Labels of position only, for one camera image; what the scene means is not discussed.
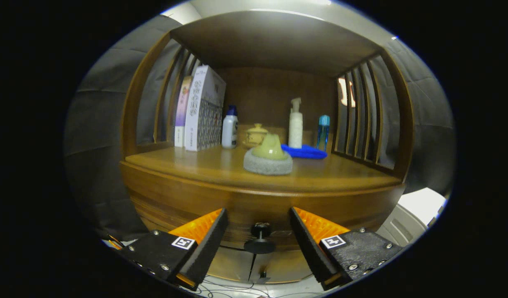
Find clear blue bottle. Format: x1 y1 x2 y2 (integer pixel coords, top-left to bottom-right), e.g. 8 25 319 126
316 115 331 151

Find black floor cables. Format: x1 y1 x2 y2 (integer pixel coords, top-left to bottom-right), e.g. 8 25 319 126
192 275 321 298

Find yellow scrub brush grey pad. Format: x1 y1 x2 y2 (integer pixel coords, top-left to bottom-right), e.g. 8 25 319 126
243 133 294 175

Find white bottle with blue cap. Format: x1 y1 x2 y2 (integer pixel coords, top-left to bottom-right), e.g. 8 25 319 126
221 105 239 149

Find black drawer knob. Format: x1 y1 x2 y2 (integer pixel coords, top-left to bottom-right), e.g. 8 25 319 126
243 222 276 254

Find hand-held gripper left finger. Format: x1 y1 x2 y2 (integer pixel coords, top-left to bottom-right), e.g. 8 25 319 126
113 207 229 290

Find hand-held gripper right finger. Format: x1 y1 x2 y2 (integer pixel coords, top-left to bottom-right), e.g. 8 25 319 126
289 206 403 290

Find brown wooden cabinet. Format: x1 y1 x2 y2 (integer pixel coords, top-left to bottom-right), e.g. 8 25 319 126
120 10 416 284

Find white pump bottle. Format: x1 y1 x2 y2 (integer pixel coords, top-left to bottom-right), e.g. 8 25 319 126
288 97 304 149

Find wooden cabinet door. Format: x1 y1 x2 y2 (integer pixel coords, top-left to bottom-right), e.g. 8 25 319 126
250 248 316 284
206 246 256 284

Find wooden countertop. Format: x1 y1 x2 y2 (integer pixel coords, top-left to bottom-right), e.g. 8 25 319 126
121 143 403 195

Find yellow lidded teacup with saucer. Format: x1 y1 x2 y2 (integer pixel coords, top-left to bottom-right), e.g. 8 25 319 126
242 123 269 149

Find blue folded cloth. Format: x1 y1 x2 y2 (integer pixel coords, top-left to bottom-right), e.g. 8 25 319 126
281 143 328 160

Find white appliance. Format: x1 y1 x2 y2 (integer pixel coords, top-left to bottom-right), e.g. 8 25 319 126
376 187 447 247

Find brown wooden drawer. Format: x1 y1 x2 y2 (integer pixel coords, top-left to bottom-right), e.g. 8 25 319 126
130 182 405 251

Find white patterned book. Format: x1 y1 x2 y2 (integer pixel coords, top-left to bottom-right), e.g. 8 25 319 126
185 65 227 152

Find purple book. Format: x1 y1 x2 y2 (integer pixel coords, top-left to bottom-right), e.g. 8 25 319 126
174 75 193 148

